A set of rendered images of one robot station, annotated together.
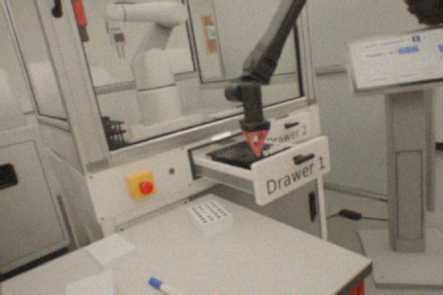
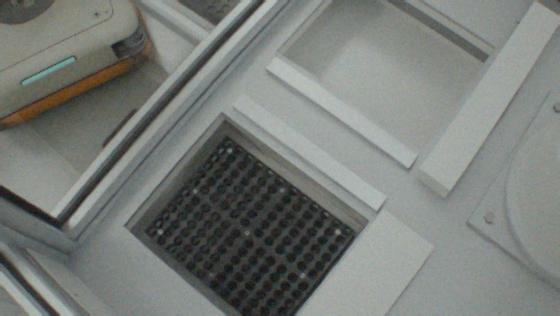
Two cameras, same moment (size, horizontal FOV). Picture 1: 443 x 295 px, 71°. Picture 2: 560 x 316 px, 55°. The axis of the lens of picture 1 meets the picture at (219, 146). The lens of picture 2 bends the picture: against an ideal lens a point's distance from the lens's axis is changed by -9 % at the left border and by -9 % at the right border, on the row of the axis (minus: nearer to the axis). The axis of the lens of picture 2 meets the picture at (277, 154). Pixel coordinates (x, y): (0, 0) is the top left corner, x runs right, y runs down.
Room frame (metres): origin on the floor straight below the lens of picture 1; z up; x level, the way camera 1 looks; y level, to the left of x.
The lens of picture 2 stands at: (1.61, -0.13, 1.65)
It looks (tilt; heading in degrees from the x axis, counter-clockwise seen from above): 69 degrees down; 174
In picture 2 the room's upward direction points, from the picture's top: 12 degrees counter-clockwise
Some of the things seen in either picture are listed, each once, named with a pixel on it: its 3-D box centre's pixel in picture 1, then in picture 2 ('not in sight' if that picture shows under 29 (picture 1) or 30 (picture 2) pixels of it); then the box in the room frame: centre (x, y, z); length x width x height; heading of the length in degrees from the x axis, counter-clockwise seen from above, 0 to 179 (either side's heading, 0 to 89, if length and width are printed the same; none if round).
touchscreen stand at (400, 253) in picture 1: (408, 171); not in sight; (1.48, -0.94, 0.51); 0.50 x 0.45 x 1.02; 164
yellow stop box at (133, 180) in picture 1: (141, 184); not in sight; (0.88, 0.25, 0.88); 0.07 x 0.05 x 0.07; 124
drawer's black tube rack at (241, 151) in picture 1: (247, 159); not in sight; (0.98, -0.08, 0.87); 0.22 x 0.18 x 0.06; 34
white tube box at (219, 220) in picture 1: (210, 217); not in sight; (0.79, 0.06, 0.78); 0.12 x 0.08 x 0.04; 21
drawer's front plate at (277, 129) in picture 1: (285, 132); not in sight; (1.25, -0.28, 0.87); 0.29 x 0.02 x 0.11; 124
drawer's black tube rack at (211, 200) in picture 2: not in sight; (250, 237); (1.42, -0.17, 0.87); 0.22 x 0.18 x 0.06; 34
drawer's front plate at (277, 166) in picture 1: (294, 167); not in sight; (0.81, -0.19, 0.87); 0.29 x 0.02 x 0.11; 124
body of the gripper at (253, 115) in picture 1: (253, 114); not in sight; (0.89, -0.11, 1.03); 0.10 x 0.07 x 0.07; 11
